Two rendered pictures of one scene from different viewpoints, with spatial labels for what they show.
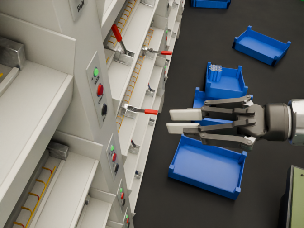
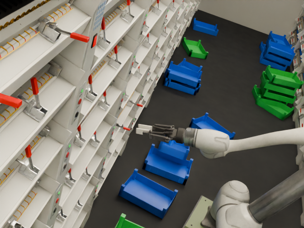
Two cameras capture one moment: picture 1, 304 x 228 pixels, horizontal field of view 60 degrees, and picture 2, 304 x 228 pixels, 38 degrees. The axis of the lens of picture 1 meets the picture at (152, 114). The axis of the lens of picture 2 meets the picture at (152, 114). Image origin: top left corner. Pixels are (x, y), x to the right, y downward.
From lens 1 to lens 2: 1.62 m
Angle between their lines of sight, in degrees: 19
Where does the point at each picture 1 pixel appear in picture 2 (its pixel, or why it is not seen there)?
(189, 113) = (146, 126)
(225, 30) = (187, 111)
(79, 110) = (116, 102)
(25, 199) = not seen: hidden behind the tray
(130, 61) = (126, 98)
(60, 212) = (100, 134)
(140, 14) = (132, 80)
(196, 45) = (159, 116)
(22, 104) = (112, 93)
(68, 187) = (102, 129)
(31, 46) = (115, 82)
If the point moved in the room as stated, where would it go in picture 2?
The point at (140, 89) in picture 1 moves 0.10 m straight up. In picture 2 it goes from (121, 119) to (125, 103)
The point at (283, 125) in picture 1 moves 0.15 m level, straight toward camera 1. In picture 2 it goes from (181, 134) to (161, 144)
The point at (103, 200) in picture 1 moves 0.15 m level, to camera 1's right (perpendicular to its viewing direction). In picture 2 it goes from (100, 154) to (130, 162)
